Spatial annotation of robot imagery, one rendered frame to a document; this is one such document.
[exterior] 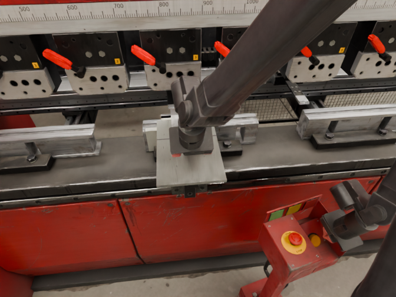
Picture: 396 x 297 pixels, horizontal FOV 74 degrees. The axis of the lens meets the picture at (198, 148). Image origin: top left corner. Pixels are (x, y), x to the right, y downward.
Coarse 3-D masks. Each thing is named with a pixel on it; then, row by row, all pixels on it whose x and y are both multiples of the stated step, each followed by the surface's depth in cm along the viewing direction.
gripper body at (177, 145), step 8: (176, 128) 62; (208, 128) 62; (176, 136) 62; (208, 136) 62; (176, 144) 61; (184, 144) 58; (192, 144) 57; (200, 144) 60; (208, 144) 61; (176, 152) 61; (184, 152) 61; (192, 152) 61
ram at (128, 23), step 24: (0, 0) 55; (24, 0) 55; (48, 0) 56; (72, 0) 56; (96, 0) 57; (120, 0) 57; (144, 0) 58; (168, 0) 59; (0, 24) 58; (24, 24) 59; (48, 24) 59; (72, 24) 60; (96, 24) 60; (120, 24) 61; (144, 24) 61; (168, 24) 62; (192, 24) 63; (216, 24) 63; (240, 24) 64
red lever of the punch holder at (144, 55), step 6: (132, 48) 61; (138, 48) 62; (138, 54) 62; (144, 54) 63; (150, 54) 64; (144, 60) 63; (150, 60) 63; (156, 66) 65; (162, 66) 65; (162, 72) 66
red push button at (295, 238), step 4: (292, 232) 78; (292, 236) 76; (296, 236) 76; (300, 236) 76; (292, 240) 76; (296, 240) 75; (300, 240) 76; (292, 244) 77; (296, 244) 75; (300, 244) 75
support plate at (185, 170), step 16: (160, 128) 81; (160, 144) 76; (160, 160) 72; (176, 160) 72; (192, 160) 72; (208, 160) 72; (160, 176) 68; (176, 176) 68; (192, 176) 68; (208, 176) 68; (224, 176) 68
